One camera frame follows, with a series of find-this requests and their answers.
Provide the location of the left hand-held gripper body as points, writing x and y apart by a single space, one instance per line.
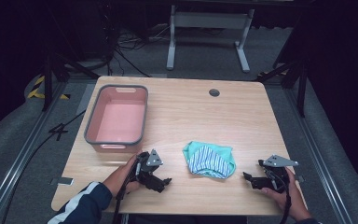
145 169

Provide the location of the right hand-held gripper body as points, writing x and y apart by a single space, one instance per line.
275 174

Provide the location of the teal striped underpants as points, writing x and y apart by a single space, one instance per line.
209 161

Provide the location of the pink basin with grey rim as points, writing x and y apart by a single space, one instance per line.
119 121

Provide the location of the person's left hand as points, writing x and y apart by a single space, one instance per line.
118 179

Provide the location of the person's right hand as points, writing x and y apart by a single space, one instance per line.
292 199

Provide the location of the grey tape patch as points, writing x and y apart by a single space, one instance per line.
62 181

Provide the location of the black tripod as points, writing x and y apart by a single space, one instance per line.
47 84
301 90

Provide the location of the black tape cross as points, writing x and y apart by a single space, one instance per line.
58 131

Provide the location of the yellow and black floor tape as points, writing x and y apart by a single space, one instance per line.
34 92

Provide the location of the white metal stand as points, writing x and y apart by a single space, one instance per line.
209 20

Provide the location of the aluminium floor rail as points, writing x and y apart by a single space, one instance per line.
15 168
320 161

